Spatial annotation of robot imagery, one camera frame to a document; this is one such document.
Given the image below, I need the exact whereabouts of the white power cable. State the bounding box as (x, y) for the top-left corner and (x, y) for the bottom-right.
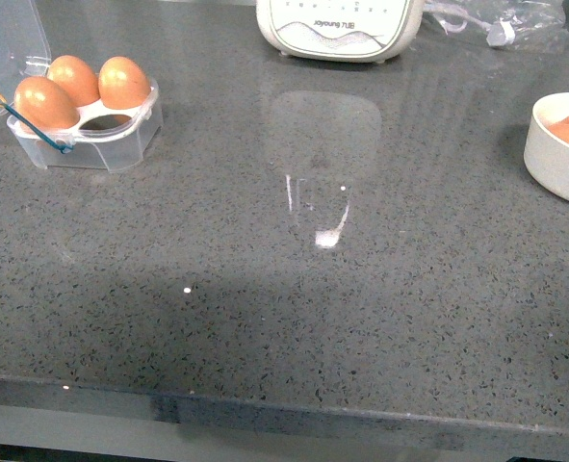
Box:
(426, 2), (516, 48)

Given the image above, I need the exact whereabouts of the white round bowl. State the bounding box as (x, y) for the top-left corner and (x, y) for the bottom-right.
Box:
(524, 92), (569, 201)

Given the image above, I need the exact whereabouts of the white Joyoung soy milk maker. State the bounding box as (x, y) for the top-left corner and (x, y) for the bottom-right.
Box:
(256, 0), (425, 64)

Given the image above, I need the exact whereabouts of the blue yellow rubber band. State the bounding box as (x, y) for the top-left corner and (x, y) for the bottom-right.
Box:
(0, 93), (74, 154)

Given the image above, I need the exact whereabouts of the brown egg right in box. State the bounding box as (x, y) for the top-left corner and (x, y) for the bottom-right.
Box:
(98, 56), (151, 110)

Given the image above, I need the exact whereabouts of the brown egg back middle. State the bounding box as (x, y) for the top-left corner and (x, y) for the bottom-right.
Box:
(47, 55), (100, 107)

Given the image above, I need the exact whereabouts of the clear plastic egg box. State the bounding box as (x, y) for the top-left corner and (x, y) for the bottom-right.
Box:
(0, 1), (163, 172)

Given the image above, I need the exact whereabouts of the brown egg front left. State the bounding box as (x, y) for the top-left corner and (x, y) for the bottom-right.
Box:
(14, 76), (80, 131)

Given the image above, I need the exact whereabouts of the clear plastic bag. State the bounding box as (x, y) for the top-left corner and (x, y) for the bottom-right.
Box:
(424, 0), (569, 53)

